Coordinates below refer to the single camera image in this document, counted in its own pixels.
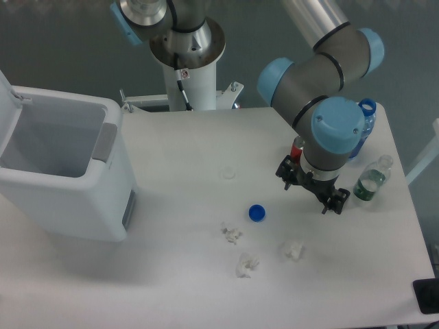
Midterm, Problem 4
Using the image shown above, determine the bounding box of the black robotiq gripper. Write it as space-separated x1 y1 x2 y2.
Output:
275 155 351 215

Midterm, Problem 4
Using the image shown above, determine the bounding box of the white trash can with lid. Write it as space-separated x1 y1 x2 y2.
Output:
1 77 137 242

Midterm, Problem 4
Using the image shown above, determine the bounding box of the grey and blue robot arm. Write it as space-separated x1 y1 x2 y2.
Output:
111 1 384 213

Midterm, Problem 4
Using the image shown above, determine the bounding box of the crushed red soda can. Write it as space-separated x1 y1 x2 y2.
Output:
290 136 305 161

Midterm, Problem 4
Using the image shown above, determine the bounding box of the blue bottle cap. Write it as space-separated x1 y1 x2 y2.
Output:
248 204 266 223

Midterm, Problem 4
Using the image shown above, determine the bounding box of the white translucent bottle cap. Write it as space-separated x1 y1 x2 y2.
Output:
219 166 237 180

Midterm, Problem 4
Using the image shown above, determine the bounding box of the clear bottle with green label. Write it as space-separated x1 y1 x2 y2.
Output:
353 154 394 202

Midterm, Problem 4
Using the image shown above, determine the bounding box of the crumpled white tissue right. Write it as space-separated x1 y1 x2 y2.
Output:
282 240 304 262

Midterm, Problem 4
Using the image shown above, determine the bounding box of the crumpled white tissue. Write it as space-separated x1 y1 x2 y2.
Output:
282 240 304 262
221 222 243 245
235 252 260 278

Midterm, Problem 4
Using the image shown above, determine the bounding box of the crumpled white tissue left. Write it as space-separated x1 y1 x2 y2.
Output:
221 222 243 245

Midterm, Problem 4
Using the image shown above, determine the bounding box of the crumpled white tissue bottom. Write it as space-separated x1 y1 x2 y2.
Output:
235 252 260 278

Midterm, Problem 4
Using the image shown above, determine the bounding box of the blue plastic drink bottle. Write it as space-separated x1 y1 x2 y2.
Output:
348 98 377 160

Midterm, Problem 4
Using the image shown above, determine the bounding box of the black device at table edge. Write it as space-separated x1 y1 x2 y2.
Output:
412 278 438 315

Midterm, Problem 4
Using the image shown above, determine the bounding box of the white frame at right edge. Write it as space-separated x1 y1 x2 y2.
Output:
405 119 438 185

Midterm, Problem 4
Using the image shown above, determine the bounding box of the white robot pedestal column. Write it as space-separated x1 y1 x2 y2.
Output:
161 62 217 112

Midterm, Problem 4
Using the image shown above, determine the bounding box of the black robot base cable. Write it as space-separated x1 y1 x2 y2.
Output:
173 52 195 112

